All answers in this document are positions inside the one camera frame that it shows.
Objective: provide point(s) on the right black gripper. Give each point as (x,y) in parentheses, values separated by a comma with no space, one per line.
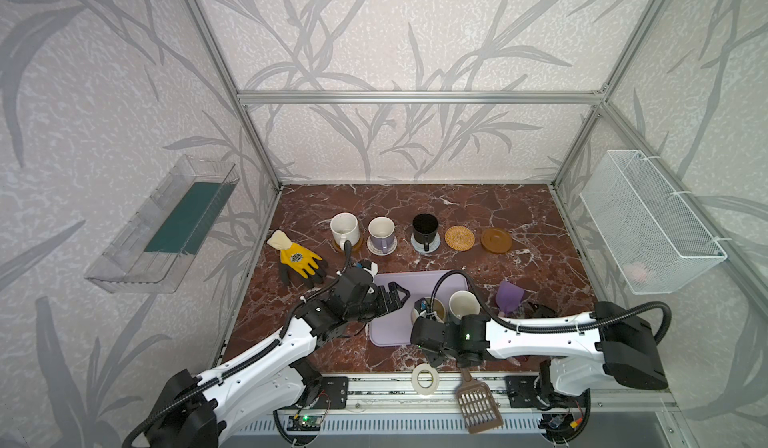
(420,333)

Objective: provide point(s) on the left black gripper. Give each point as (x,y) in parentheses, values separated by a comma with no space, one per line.
(384,298)

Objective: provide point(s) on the light blue mug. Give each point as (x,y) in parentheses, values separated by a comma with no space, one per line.
(461,304)

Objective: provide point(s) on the beige mug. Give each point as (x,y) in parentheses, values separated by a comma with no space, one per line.
(424,308)

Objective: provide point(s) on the white speckled mug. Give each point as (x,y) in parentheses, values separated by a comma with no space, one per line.
(345,228)

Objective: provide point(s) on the purple mug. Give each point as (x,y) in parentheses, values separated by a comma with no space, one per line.
(382,231)

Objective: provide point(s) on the grey woven round coaster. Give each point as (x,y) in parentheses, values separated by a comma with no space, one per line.
(419,247)

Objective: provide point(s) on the black mug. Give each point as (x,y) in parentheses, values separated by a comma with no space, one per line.
(425,227)

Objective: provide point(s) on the multicolour woven round coaster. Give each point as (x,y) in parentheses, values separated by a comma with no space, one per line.
(374,250)

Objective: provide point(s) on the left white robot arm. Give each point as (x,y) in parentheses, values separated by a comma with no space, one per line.
(205,410)

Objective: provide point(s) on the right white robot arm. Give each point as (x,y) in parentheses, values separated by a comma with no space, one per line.
(591,349)

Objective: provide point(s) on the lavender plastic tray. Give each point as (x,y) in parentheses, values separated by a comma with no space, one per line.
(394,329)

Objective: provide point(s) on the white tape roll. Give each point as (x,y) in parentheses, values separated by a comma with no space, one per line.
(425,380)

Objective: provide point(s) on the purple pink spatula scoop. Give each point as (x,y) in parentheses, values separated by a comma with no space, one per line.
(508,297)

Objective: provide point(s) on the yellow work glove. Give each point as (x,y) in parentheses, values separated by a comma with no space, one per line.
(294,259)

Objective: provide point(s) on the brown slotted litter scoop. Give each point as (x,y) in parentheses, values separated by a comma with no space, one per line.
(477,405)

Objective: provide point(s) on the green circuit board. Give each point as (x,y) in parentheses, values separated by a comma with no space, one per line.
(304,423)

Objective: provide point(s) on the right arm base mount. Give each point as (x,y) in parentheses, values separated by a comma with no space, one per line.
(537,392)

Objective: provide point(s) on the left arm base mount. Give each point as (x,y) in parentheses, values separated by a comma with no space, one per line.
(325,392)

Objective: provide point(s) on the clear plastic wall shelf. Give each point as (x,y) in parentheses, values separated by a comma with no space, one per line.
(155,249)

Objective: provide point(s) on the white wire mesh basket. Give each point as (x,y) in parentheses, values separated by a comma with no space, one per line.
(657,241)

